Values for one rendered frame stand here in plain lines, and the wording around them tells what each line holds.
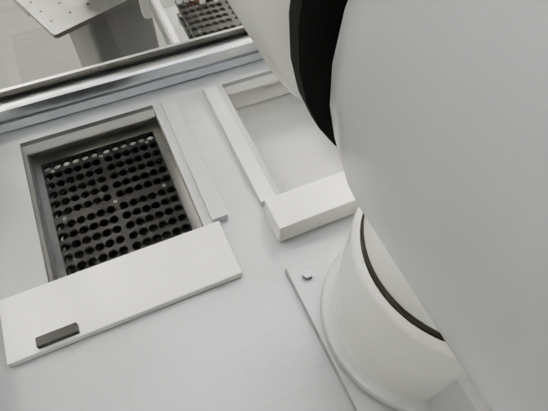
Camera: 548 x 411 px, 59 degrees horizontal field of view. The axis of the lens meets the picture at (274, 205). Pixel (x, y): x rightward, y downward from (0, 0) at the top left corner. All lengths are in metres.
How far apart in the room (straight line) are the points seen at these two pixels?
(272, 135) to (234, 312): 0.40
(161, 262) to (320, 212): 0.21
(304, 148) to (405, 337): 0.52
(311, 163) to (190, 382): 0.44
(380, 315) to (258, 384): 0.20
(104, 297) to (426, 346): 0.37
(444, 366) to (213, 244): 0.31
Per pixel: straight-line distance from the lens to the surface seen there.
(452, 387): 0.48
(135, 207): 0.73
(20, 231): 0.71
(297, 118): 0.92
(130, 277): 0.61
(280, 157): 0.85
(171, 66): 0.79
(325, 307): 0.56
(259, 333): 0.58
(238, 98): 0.91
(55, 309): 0.62
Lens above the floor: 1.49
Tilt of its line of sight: 57 degrees down
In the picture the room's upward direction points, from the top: 2 degrees clockwise
